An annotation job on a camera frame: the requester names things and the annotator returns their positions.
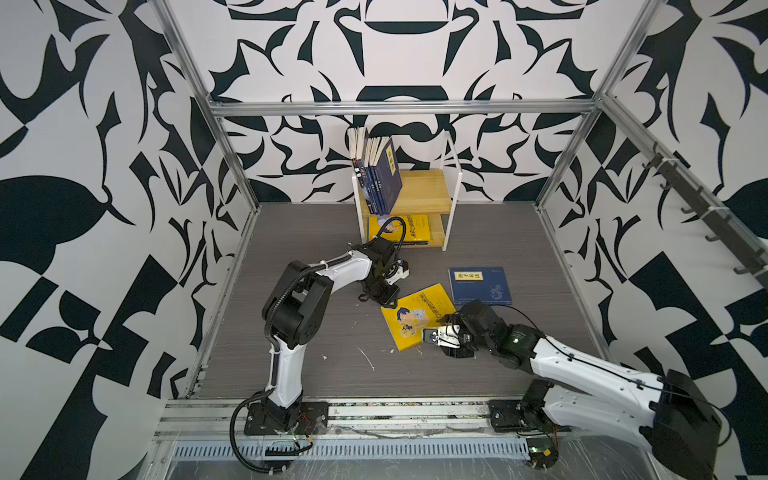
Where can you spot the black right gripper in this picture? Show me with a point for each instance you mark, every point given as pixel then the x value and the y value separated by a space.
pixel 462 352

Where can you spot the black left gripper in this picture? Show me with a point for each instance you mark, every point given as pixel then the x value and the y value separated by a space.
pixel 388 301

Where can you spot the thick blue book yellow label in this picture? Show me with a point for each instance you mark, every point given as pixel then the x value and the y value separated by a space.
pixel 370 185

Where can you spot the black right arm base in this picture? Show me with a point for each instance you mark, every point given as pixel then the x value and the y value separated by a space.
pixel 526 414

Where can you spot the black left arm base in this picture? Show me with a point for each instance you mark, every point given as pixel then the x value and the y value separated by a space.
pixel 302 418

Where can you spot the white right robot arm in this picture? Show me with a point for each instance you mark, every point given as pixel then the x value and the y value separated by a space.
pixel 665 415

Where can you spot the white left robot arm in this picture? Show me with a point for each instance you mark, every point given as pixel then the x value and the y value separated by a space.
pixel 296 308

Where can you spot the wooden white-framed bookshelf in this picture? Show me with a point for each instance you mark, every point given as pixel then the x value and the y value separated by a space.
pixel 432 192

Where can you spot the black standing book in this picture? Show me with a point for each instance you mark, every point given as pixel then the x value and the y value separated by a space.
pixel 356 141

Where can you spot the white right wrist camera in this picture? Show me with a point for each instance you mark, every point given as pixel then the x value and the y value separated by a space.
pixel 444 336

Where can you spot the white cable tie scrap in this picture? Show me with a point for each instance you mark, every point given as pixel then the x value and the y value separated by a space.
pixel 367 359

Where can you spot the grey wall hook rail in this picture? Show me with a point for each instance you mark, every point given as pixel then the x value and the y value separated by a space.
pixel 700 203

